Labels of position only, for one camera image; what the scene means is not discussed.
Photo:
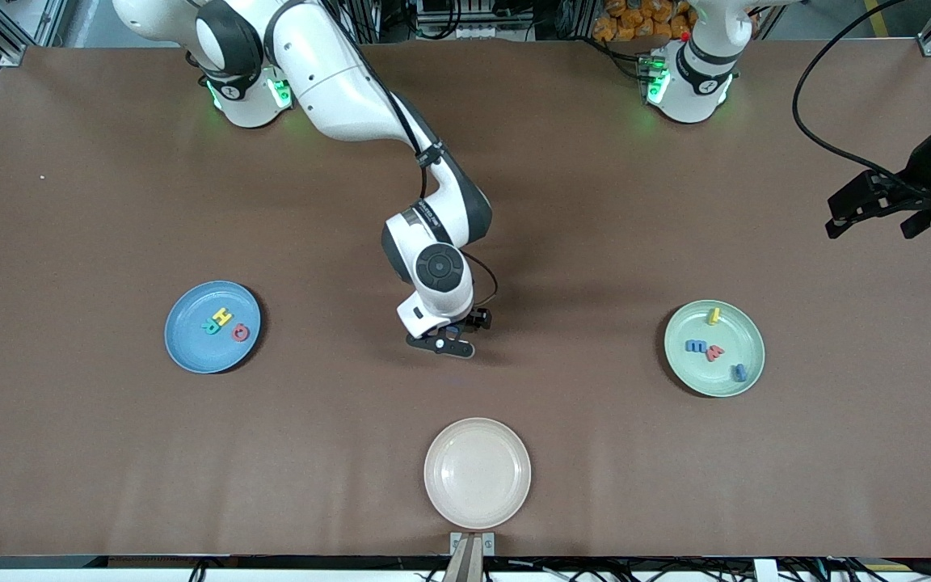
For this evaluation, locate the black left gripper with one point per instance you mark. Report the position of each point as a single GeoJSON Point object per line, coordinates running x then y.
{"type": "Point", "coordinates": [915, 182]}

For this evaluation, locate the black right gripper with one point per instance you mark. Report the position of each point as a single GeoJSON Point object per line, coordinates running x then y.
{"type": "Point", "coordinates": [478, 319]}

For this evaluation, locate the yellow foam letter i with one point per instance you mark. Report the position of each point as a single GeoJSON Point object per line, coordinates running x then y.
{"type": "Point", "coordinates": [713, 316]}

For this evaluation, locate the red foam lowercase w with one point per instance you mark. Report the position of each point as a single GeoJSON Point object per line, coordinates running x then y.
{"type": "Point", "coordinates": [715, 352]}

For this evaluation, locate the blue foam letter g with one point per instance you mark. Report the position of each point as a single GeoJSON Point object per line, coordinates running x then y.
{"type": "Point", "coordinates": [739, 373]}

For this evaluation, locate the blue foam lowercase m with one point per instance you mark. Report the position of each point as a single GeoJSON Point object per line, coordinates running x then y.
{"type": "Point", "coordinates": [696, 346]}

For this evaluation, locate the red foam letter Q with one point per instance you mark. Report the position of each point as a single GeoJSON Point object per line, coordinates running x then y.
{"type": "Point", "coordinates": [240, 332]}

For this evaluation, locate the yellow foam letter H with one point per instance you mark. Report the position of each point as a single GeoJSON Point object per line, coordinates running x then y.
{"type": "Point", "coordinates": [222, 316]}

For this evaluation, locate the teal foam letter R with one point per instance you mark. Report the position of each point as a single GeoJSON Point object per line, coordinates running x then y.
{"type": "Point", "coordinates": [210, 326]}

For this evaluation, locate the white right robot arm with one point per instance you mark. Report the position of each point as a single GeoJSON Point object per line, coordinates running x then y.
{"type": "Point", "coordinates": [336, 81]}

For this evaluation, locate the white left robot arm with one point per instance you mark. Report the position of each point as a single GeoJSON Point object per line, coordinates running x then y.
{"type": "Point", "coordinates": [696, 81]}

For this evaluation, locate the beige plate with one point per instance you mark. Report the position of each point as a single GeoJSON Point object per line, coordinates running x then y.
{"type": "Point", "coordinates": [478, 473]}

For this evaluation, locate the green plate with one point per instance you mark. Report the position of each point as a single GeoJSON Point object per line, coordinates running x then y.
{"type": "Point", "coordinates": [700, 376]}

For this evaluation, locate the blue plate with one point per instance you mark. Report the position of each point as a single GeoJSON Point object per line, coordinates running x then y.
{"type": "Point", "coordinates": [191, 347]}

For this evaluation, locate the bag of orange items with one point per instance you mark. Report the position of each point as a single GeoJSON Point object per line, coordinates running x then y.
{"type": "Point", "coordinates": [635, 20]}

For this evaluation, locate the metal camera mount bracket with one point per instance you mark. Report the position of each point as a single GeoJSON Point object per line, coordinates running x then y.
{"type": "Point", "coordinates": [472, 546]}

